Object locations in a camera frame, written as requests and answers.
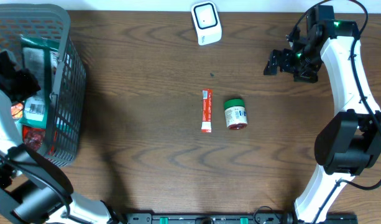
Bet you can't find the red snack packet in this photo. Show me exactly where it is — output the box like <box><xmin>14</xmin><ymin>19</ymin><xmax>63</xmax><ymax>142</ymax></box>
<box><xmin>22</xmin><ymin>125</ymin><xmax>46</xmax><ymax>152</ymax></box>

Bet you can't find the green lid seasoning jar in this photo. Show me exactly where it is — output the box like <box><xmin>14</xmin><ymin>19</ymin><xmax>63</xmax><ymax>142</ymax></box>
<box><xmin>224</xmin><ymin>98</ymin><xmax>248</xmax><ymax>130</ymax></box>

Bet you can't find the red stick sachet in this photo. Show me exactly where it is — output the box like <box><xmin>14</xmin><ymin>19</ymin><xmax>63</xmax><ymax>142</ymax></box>
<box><xmin>201</xmin><ymin>89</ymin><xmax>213</xmax><ymax>133</ymax></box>

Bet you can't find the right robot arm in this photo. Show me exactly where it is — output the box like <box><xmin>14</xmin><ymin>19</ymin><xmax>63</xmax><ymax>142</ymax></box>
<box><xmin>264</xmin><ymin>17</ymin><xmax>381</xmax><ymax>223</ymax></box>

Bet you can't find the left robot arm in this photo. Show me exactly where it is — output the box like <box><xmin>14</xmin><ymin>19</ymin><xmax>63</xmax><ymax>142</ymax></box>
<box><xmin>0</xmin><ymin>50</ymin><xmax>121</xmax><ymax>223</ymax></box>

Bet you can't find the white barcode scanner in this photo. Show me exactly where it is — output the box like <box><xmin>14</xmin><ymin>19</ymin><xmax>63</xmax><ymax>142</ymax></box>
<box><xmin>191</xmin><ymin>1</ymin><xmax>223</xmax><ymax>45</ymax></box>

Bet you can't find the orange tissue pack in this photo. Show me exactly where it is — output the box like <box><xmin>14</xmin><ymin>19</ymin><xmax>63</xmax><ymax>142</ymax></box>
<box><xmin>11</xmin><ymin>102</ymin><xmax>24</xmax><ymax>120</ymax></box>

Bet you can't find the grey plastic mesh basket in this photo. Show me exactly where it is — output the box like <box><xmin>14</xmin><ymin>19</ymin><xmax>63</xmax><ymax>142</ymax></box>
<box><xmin>0</xmin><ymin>4</ymin><xmax>86</xmax><ymax>166</ymax></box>

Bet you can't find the right black cable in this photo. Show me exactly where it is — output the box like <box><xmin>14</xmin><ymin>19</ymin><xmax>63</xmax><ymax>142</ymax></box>
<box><xmin>286</xmin><ymin>0</ymin><xmax>381</xmax><ymax>224</ymax></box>

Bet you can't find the black cable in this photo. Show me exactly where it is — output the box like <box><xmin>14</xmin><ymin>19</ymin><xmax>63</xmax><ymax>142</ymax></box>
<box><xmin>0</xmin><ymin>139</ymin><xmax>85</xmax><ymax>224</ymax></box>
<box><xmin>286</xmin><ymin>0</ymin><xmax>381</xmax><ymax>224</ymax></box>

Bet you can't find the left black cable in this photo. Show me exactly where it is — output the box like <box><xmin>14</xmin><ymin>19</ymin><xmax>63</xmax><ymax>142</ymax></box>
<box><xmin>0</xmin><ymin>139</ymin><xmax>85</xmax><ymax>224</ymax></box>

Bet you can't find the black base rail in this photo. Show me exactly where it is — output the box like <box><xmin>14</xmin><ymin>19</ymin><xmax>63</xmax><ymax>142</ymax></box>
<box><xmin>124</xmin><ymin>212</ymin><xmax>359</xmax><ymax>224</ymax></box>

